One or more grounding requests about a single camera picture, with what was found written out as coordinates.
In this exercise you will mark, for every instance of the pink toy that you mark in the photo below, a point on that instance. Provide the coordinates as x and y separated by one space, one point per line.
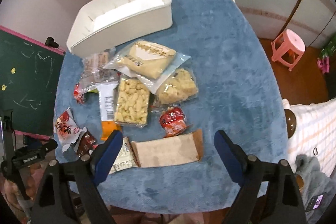
323 64

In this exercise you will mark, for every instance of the white printed snack bar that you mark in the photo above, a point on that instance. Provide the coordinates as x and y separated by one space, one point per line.
125 159

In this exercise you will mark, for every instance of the green chalkboard pink frame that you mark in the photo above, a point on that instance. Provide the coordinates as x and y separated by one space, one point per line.
29 79

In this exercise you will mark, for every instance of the red white snack packet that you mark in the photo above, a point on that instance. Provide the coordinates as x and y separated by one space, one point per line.
67 130

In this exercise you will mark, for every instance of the white orange wrapper bar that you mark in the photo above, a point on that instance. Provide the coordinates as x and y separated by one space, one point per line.
106 92

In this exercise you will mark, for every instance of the cream powder pouch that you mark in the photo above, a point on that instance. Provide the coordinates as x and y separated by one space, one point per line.
149 62

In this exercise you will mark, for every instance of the pink plastic stool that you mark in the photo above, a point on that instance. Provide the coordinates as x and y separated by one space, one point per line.
288 42

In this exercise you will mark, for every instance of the grey plush garment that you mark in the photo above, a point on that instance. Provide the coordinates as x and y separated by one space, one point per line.
318 190

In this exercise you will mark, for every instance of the clear bag brown bread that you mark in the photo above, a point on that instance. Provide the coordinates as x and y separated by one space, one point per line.
94 70

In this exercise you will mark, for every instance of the small red snack packet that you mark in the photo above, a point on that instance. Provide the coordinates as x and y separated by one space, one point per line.
174 122

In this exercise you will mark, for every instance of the white plastic storage bin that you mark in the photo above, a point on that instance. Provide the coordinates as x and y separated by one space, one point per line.
103 24

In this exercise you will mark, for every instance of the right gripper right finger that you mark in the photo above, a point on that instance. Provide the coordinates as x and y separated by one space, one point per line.
283 200

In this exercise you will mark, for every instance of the clear bag puffed chunks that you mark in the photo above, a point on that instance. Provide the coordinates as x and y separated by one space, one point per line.
179 87

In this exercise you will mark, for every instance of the small dark red packet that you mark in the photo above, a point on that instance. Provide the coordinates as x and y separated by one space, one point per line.
85 144

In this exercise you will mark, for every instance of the blue plush table cover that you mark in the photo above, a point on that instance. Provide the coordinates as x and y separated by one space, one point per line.
238 93

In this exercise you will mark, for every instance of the red clear candy packet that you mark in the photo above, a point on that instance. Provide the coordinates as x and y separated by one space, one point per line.
79 98

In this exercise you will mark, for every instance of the white striped bedding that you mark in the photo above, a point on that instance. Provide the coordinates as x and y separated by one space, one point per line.
314 134

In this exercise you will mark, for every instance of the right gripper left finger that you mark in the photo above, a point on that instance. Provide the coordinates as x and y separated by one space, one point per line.
53 203

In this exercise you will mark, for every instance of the green bag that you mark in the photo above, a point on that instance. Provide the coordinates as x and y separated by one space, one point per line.
329 49

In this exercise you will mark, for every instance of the clear pack peanut puffs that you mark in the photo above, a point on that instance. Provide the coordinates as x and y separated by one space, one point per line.
132 102

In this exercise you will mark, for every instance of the brown paper snack bar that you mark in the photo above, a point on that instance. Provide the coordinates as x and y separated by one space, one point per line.
176 150

